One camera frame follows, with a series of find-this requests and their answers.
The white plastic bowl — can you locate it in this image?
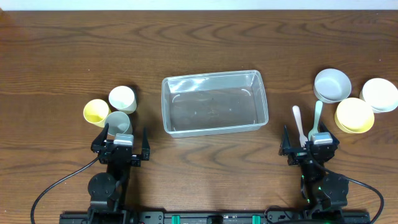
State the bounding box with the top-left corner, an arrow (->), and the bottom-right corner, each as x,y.
359,78 -> 397,113

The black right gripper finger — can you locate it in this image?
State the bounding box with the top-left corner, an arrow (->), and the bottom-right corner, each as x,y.
319,121 -> 340,146
279,125 -> 292,156

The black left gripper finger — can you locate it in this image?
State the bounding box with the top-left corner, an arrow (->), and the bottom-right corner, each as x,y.
91,123 -> 109,153
141,128 -> 150,161

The yellow plastic bowl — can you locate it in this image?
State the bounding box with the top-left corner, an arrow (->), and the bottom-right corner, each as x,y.
335,98 -> 375,134

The pink plastic fork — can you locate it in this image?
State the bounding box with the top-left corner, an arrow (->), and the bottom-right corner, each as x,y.
292,105 -> 308,147

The clear plastic container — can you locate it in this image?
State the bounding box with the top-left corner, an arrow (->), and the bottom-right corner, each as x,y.
161,70 -> 269,138

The grey plastic bowl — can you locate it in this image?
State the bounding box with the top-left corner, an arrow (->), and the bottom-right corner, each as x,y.
313,68 -> 352,103

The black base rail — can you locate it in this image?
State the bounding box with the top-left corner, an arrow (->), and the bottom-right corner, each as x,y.
59,209 -> 371,224

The mint green plastic spoon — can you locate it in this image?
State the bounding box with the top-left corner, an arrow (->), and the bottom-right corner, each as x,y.
308,100 -> 323,140

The yellow plastic cup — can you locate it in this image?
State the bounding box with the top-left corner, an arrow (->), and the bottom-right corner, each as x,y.
83,99 -> 111,128

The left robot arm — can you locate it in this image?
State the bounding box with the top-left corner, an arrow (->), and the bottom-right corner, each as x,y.
88,124 -> 150,223

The white plastic cup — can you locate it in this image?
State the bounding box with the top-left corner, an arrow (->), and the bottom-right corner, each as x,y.
108,86 -> 137,114

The grey plastic cup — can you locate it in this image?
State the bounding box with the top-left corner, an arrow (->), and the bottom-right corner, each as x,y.
105,111 -> 132,136

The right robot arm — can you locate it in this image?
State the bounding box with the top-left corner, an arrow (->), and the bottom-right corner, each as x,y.
279,123 -> 348,218

